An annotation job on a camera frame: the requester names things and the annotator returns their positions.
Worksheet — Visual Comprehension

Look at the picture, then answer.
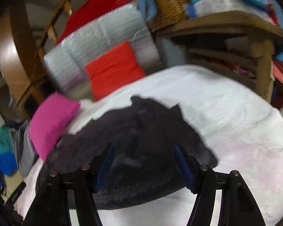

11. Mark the red cloth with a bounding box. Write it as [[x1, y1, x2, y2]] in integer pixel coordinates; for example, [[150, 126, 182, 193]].
[[56, 0, 135, 45]]

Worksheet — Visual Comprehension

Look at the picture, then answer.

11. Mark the curved wooden column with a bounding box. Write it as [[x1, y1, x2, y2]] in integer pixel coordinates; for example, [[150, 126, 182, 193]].
[[0, 3, 37, 100]]

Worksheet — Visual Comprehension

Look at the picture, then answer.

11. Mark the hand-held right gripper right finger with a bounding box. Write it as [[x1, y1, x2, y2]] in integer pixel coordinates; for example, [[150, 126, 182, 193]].
[[174, 143, 266, 226]]

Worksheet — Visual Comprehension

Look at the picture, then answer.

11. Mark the wooden stair railing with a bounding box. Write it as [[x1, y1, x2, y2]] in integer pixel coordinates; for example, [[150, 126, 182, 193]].
[[31, 0, 93, 82]]

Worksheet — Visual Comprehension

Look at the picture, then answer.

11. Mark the wicker basket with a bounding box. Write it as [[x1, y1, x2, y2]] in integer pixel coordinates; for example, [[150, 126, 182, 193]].
[[146, 0, 192, 33]]

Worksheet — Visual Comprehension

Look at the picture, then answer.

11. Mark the pink pillow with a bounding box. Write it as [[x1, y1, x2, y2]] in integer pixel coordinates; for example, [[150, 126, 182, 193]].
[[28, 92, 81, 162]]

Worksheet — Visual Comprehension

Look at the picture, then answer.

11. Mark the red gift bag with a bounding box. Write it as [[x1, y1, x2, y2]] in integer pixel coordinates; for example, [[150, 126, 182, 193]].
[[266, 2, 281, 26]]

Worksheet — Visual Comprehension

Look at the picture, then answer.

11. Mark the wooden table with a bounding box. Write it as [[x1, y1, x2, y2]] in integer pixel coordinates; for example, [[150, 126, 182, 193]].
[[153, 10, 283, 104]]

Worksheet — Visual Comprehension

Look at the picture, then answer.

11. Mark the red-orange pillow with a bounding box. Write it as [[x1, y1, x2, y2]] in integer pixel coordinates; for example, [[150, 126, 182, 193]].
[[84, 41, 147, 102]]

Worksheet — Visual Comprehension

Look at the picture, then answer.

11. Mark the black padded jacket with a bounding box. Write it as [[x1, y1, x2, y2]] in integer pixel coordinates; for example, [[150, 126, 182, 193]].
[[35, 95, 219, 210]]

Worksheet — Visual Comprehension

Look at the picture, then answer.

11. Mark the grey garment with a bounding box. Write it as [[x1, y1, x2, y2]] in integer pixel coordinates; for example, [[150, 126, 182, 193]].
[[11, 122, 39, 177]]

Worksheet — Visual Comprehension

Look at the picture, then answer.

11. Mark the silver foil mat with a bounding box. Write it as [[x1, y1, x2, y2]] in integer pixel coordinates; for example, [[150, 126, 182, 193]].
[[43, 2, 161, 100]]

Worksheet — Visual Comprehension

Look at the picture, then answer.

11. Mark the teal garment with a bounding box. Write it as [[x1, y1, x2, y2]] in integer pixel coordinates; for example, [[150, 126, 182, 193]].
[[0, 122, 14, 156]]

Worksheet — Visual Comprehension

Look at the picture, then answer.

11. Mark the blue jacket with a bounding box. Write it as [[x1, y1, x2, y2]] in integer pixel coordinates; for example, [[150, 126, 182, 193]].
[[0, 150, 19, 187]]

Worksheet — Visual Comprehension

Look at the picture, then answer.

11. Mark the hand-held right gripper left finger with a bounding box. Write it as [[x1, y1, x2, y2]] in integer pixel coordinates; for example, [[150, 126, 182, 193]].
[[22, 143, 115, 226]]

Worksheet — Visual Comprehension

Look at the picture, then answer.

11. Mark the white printed tissue pack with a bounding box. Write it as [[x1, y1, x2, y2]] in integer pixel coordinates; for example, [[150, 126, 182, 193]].
[[183, 0, 243, 19]]

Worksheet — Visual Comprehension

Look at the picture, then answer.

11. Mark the wooden cabinet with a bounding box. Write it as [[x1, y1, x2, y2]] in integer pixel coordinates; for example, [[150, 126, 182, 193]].
[[14, 74, 60, 121]]

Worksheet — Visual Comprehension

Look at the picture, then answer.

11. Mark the white blanket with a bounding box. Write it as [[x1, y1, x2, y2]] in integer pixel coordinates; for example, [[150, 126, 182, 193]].
[[16, 64, 283, 226]]

